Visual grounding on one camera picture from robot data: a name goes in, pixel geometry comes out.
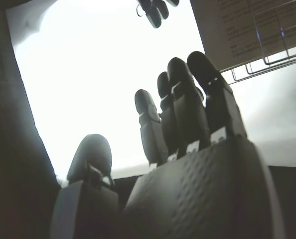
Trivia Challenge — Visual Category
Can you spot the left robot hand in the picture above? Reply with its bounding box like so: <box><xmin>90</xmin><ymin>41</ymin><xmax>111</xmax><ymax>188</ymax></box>
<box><xmin>50</xmin><ymin>50</ymin><xmax>286</xmax><ymax>239</ymax></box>

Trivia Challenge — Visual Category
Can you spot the large beige cardboard box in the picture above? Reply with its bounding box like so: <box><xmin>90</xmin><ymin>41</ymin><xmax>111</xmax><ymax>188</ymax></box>
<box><xmin>189</xmin><ymin>0</ymin><xmax>296</xmax><ymax>68</ymax></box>

